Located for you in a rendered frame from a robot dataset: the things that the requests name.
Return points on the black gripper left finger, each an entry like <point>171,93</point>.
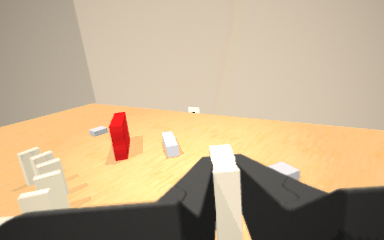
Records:
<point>187,211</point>

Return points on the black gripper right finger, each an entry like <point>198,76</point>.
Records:
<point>276,206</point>

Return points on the red rectangular block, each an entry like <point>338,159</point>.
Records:
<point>120,136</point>

